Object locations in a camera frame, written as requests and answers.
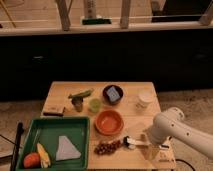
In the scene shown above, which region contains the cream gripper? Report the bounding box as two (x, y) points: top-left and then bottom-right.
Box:
(139, 133), (168, 160)

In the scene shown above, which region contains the white handled dish brush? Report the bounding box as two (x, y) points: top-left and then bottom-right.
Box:
(123, 135), (170, 150)

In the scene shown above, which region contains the red orange bowl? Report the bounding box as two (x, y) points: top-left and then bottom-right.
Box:
(94, 110), (124, 136)

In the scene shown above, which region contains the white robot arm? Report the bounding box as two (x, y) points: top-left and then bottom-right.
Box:
(140, 107), (213, 160)

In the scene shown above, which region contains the dark bowl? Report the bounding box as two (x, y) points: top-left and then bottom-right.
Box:
(102, 85), (123, 105)

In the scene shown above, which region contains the white cup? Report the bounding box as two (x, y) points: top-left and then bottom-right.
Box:
(136, 91), (154, 108)

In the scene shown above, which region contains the bunch of brown grapes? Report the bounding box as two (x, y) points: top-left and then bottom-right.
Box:
(94, 140), (122, 155)

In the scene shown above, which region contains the blue sponge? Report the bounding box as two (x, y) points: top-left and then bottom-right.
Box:
(107, 86), (120, 102)

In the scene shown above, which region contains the light green cup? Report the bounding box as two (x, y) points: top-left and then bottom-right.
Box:
(89, 98), (101, 113)

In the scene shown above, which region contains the green cucumber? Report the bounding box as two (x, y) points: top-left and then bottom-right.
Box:
(68, 89), (94, 99)

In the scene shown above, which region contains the small brown pot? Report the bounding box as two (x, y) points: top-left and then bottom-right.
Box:
(72, 97), (83, 112)

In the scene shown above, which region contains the grey cloth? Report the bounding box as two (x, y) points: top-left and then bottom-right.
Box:
(56, 135), (81, 161)

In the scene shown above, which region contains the green plastic tray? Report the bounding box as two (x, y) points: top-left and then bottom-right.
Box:
(15, 117), (90, 171)

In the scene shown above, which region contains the brown wooden block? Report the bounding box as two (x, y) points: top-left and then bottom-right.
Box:
(43, 106), (64, 116)

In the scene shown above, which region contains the red tomato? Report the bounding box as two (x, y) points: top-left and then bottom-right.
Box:
(23, 152), (40, 169)

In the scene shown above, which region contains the black pole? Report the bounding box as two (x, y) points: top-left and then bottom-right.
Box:
(10, 122), (24, 171)

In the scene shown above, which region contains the green base object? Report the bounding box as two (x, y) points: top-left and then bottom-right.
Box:
(82, 18), (112, 25)

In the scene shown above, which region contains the black cable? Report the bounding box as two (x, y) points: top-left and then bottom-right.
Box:
(174, 157), (198, 171)

